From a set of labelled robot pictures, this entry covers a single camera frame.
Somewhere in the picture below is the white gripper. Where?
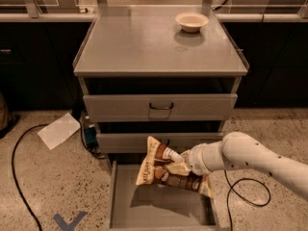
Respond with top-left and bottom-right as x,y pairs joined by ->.
167,143 -> 210,176

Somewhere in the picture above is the brown chip bag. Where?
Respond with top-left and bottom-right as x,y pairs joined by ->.
136,136 -> 214,198

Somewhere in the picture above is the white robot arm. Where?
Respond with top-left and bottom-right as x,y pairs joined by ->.
167,132 -> 308,200

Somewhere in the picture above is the grey bottom drawer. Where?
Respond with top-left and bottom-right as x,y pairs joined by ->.
106,161 -> 219,231

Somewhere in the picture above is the grey drawer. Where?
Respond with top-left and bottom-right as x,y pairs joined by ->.
84,94 -> 237,122
96,133 -> 222,153
106,161 -> 219,231

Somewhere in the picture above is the grey middle drawer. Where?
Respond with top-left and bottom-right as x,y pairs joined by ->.
96,133 -> 222,153

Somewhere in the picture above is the grey metal drawer cabinet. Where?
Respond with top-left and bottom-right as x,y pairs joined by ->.
74,5 -> 247,164

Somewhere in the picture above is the grey top drawer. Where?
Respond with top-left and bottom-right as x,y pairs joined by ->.
84,94 -> 237,122

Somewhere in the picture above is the blue power box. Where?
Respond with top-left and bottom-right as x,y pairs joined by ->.
82,113 -> 98,149

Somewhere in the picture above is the white paper sheet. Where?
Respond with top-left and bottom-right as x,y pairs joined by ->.
38,113 -> 80,150

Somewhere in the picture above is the blue tape floor mark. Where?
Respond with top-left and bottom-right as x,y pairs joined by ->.
53,211 -> 89,231

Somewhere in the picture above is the white paper bowl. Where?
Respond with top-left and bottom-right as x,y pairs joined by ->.
175,13 -> 209,33

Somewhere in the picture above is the black cable right floor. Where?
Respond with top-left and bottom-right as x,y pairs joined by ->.
223,170 -> 272,231

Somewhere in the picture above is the black cable floor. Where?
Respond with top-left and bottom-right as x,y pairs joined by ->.
11,123 -> 50,231
223,170 -> 272,231

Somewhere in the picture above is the black cable left floor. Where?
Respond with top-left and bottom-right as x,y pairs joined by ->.
11,123 -> 50,231

